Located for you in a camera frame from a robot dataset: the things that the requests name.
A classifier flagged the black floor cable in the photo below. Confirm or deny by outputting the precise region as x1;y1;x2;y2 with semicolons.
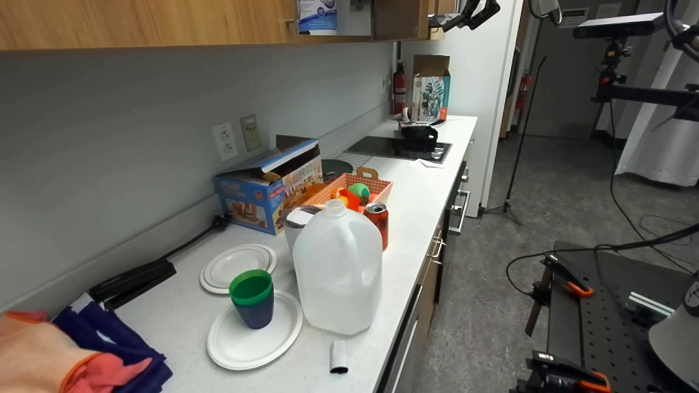
503;221;699;300

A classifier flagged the white tall refrigerator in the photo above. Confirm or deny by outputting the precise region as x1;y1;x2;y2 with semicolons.
401;0;525;219

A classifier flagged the black stapler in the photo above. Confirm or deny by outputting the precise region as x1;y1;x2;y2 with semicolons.
88;258;179;312

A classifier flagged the white blue package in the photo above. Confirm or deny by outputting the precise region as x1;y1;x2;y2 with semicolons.
295;0;341;36

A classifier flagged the thin black light stand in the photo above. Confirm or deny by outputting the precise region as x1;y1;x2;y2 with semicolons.
484;53;550;226

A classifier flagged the orange black bar clamp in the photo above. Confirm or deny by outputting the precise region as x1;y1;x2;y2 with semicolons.
519;348;614;393
521;252;597;338

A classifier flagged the black induction cooktop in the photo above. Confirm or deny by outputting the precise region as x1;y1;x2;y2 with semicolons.
346;132;455;163

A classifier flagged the aluminium extrusion bar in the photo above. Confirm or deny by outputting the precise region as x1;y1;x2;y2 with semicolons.
627;291;675;319

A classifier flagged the blue toy food box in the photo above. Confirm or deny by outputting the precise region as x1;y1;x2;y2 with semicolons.
212;138;327;236

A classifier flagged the red fire extinguisher by counter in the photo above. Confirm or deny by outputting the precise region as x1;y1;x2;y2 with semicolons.
388;60;411;117

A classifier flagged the black tripod with boom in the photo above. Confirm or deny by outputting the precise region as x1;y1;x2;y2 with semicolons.
592;34;699;122

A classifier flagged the teal printed carton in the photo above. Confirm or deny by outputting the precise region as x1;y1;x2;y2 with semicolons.
413;72;453;122

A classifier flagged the green plastic cup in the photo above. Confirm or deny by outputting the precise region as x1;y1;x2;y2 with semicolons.
227;269;276;307

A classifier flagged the dark grey plate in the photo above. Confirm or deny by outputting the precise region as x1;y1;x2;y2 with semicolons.
319;156;355;182

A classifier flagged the white curtain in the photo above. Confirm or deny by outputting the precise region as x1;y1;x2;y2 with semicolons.
614;0;699;190

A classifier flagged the red fire extinguisher by door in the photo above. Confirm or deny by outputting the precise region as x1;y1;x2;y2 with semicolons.
514;72;535;126

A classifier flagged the black pot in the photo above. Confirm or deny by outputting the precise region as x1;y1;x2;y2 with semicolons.
396;117;444;153

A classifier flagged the black oven front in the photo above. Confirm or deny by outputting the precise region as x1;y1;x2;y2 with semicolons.
444;160;473;241

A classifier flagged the black stereo camera on tripod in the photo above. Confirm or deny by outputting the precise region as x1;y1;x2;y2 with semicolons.
572;8;671;38

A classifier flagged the beige light switch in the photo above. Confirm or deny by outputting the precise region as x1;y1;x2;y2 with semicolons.
239;110;262;153

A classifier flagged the translucent plastic gallon jug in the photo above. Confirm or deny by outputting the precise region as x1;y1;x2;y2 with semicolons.
290;199;384;338

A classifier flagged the orange checkered cardboard tray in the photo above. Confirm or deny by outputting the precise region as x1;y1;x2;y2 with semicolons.
300;173;396;221

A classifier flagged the large white plate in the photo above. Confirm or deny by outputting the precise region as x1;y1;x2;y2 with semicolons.
206;288;306;374

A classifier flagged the closed wooden cabinet door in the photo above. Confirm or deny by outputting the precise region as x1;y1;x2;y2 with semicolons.
0;0;301;53

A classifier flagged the orange cloth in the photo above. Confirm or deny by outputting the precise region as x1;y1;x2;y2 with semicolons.
0;307;156;393

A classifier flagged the small white plate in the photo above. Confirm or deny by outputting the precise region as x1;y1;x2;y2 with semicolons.
199;240;279;296

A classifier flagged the white wall outlet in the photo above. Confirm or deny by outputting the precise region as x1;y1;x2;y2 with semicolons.
212;120;241;163

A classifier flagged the black dishwasher front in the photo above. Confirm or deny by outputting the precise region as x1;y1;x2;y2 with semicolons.
377;285;426;393

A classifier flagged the red soda can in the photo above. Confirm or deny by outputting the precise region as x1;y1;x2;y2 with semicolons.
363;200;390;252

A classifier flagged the wooden lower cabinet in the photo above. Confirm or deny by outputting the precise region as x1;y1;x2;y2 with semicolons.
413;215;447;351

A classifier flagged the black perforated robot table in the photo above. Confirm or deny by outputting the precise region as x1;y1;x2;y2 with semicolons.
544;247;699;393

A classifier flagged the red orange toy fruit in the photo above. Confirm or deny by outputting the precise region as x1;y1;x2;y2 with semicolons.
335;186;364;213

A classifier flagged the dark blue cloth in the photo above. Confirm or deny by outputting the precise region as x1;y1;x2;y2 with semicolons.
53;298;174;393

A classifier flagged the dark blue plastic cup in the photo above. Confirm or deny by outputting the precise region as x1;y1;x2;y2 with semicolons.
234;292;276;331

